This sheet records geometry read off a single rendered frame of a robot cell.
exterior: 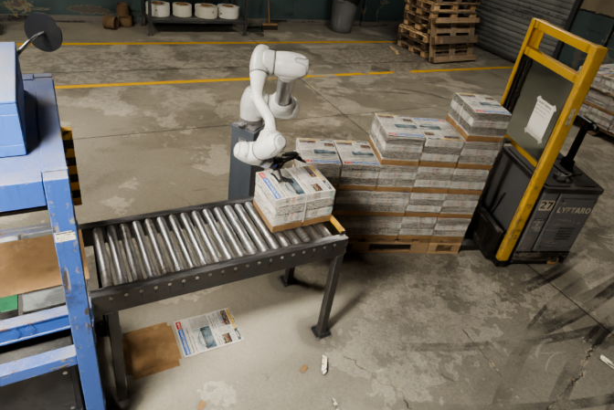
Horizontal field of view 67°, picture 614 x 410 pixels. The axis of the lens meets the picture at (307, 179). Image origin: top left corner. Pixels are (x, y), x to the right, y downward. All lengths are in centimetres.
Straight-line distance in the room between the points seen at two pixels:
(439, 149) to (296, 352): 172
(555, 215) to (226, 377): 275
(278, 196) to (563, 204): 242
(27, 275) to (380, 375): 201
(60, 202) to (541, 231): 353
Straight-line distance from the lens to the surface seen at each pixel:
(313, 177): 270
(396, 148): 338
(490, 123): 358
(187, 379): 296
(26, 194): 171
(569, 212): 422
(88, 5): 926
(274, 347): 310
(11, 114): 177
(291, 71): 262
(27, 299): 237
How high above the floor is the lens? 243
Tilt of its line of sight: 31 degrees down
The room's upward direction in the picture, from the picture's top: 9 degrees clockwise
